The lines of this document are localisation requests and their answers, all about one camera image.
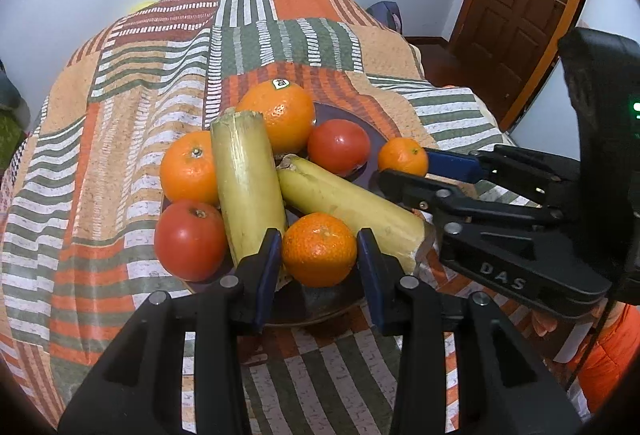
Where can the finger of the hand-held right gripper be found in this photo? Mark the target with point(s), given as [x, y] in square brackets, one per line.
[415, 190]
[452, 165]

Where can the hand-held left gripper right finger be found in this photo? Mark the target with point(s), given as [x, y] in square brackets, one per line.
[371, 280]

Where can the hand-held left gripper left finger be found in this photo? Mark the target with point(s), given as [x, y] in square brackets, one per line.
[267, 275]

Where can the small tangerine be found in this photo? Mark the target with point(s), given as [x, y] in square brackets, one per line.
[319, 250]
[402, 156]

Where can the purple plate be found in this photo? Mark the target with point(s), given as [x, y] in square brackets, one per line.
[320, 307]

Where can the yellow-green banana piece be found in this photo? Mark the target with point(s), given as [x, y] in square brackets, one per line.
[350, 207]

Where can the red tomato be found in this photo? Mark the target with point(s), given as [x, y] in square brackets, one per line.
[340, 147]
[190, 240]

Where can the orange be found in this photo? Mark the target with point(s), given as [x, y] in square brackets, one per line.
[190, 170]
[285, 120]

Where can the white wardrobe sliding door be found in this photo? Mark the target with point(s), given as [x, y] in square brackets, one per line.
[545, 125]

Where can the blue chair back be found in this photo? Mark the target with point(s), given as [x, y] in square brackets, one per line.
[385, 12]

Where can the striped patchwork blanket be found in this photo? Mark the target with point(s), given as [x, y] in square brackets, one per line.
[100, 165]

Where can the grey plush toy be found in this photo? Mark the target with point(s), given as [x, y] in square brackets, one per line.
[9, 90]

